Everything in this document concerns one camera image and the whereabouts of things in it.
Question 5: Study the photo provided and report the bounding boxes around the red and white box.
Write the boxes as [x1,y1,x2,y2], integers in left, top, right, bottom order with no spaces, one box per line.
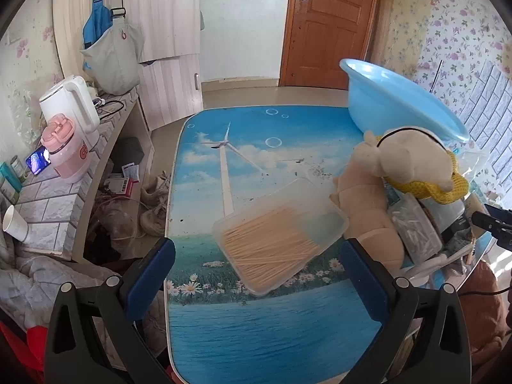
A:
[105,176,139,198]

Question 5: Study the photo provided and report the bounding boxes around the clear bag of cotton swabs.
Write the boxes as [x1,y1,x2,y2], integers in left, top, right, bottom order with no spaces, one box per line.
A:
[386,192,444,262]

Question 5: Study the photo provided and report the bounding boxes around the blue apron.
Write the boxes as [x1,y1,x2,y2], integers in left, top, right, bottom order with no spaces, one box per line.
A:
[82,0,110,73]

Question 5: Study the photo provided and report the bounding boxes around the teal capped white container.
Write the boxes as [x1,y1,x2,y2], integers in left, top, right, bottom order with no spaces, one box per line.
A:
[0,162,22,204]

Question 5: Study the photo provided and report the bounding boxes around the white suction hook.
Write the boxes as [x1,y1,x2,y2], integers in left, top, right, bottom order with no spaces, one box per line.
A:
[400,244,475,284]

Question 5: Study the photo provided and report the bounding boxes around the beige plush toy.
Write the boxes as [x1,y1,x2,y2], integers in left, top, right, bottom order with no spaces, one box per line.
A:
[329,128,468,273]

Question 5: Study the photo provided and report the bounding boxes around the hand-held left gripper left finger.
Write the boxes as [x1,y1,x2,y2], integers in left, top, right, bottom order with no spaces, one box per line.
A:
[43,237,177,384]

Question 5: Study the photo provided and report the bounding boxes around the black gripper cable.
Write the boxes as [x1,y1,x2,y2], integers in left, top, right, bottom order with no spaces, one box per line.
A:
[458,280,512,297]

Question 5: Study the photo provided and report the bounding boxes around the light wooden wardrobe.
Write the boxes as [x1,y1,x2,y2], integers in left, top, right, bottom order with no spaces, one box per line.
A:
[52,0,203,132]

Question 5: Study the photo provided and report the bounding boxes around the beige shoe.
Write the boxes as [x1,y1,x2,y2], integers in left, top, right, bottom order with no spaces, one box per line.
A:
[140,172,171,209]
[140,206,166,236]

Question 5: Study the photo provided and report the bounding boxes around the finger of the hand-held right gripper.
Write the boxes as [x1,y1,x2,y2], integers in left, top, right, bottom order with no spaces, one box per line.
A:
[471,204,512,249]

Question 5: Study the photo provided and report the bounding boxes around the brown cloth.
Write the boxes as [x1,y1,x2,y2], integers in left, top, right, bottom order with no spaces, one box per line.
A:
[458,262,510,355]

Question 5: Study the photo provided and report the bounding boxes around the large clear plastic box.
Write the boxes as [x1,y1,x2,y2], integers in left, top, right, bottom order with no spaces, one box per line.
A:
[211,177,349,297]

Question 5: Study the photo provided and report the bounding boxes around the black cable on counter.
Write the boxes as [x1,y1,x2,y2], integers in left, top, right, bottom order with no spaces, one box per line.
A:
[94,100,125,121]

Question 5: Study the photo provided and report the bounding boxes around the smartphone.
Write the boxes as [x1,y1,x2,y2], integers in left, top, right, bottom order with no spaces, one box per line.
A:
[26,146,52,177]

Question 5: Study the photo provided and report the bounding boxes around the brown wooden door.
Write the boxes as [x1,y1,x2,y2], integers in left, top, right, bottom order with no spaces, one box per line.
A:
[279,0,382,91]

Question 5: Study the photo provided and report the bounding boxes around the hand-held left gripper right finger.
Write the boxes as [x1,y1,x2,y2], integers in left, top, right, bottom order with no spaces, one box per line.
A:
[340,238,473,384]

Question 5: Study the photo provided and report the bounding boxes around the white electric kettle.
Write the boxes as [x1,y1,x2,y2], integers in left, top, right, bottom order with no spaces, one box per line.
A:
[39,75,100,148]

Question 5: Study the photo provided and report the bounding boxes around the grey tote bag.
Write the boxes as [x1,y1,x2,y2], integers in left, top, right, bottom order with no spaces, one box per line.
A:
[79,24,145,94]

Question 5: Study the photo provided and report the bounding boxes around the light blue plastic basin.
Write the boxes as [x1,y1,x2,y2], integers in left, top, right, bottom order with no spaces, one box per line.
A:
[339,58,469,145]

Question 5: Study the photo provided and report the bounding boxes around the brick pattern counter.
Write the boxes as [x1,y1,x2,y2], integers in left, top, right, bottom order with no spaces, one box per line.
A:
[12,88,155,265]

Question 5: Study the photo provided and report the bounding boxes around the red cloth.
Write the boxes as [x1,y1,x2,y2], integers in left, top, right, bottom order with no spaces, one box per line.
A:
[0,320,51,384]

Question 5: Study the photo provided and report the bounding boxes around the pink kitchen appliance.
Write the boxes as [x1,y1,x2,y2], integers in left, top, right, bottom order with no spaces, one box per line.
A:
[40,113,91,179]

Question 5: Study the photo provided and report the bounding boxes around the white paper cup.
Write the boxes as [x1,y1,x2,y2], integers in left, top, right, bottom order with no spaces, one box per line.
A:
[2,205,29,243]

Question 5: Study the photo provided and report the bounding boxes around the grey quilt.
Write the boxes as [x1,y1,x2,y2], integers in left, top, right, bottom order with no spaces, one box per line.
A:
[0,232,121,329]

